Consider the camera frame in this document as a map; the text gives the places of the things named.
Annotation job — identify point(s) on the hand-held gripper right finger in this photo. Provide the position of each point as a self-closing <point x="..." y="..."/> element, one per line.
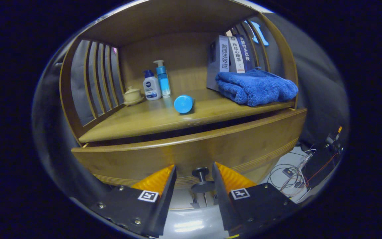
<point x="222" y="205"/>

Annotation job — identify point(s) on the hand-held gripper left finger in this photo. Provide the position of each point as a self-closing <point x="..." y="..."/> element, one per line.
<point x="162" y="205"/>

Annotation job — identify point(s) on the black drawer knob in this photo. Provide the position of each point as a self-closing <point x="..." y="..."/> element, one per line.
<point x="201" y="181"/>

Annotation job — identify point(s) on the wooden drawer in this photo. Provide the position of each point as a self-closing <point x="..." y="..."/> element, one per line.
<point x="144" y="162"/>

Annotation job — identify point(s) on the blue cleanser tube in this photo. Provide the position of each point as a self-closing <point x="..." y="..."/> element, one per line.
<point x="183" y="103"/>

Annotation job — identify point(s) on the wooden countertop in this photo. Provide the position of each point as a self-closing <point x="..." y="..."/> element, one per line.
<point x="138" y="122"/>

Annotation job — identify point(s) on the wooden cabinet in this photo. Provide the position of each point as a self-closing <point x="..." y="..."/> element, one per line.
<point x="164" y="20"/>

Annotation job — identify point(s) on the black box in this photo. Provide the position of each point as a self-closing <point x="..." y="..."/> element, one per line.
<point x="320" y="166"/>

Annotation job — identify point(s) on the cream lidded teacup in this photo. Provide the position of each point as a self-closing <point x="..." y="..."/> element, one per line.
<point x="133" y="96"/>

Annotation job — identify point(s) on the white bottle with blue cap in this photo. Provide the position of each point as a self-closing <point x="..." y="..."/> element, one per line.
<point x="152" y="88"/>

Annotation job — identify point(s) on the blue folded towel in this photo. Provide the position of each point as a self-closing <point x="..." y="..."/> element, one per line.
<point x="257" y="88"/>

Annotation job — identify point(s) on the blue pump bottle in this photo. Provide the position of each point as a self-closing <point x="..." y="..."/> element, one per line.
<point x="163" y="81"/>

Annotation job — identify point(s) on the grey book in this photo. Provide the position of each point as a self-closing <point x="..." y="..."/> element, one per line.
<point x="222" y="56"/>

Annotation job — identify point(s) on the white book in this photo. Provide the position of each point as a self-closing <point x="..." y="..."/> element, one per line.
<point x="236" y="54"/>

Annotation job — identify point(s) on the dark blue book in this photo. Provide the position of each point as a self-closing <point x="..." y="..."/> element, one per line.
<point x="246" y="51"/>

